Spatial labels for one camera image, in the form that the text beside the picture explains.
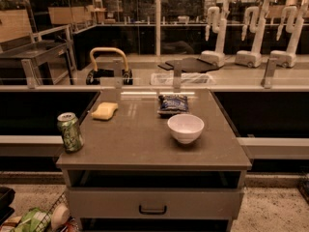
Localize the clear plastic bin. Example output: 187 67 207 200
150 72 215 86

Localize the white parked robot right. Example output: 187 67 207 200
270 0 309 68

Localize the black floor mat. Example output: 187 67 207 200
158 57 219 73

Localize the yellow handled black cart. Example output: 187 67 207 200
86 47 133 85

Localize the black drawer handle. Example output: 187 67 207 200
138 205 167 216

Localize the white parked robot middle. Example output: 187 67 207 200
235 0 277 68

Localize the grey side table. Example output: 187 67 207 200
0 25 76 87

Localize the white cup in basket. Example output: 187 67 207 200
51 203 70 230

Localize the white bowl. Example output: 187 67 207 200
167 114 205 144

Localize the wooden planter box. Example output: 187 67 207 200
48 5 94 25

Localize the blue chip bag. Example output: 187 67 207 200
157 95 189 115

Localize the white parked robot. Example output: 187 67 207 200
199 0 240 68
235 0 277 68
270 0 309 68

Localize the wire basket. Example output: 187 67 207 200
31 193 68 232

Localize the yellow sponge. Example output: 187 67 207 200
92 102 118 120

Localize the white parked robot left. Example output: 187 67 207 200
199 0 240 68

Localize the grey drawer cabinet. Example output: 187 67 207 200
57 90 251 232

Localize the green soda can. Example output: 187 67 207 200
57 112 84 153

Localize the grey middle drawer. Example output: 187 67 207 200
66 188 243 219

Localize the green snack bag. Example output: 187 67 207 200
11 208 51 232

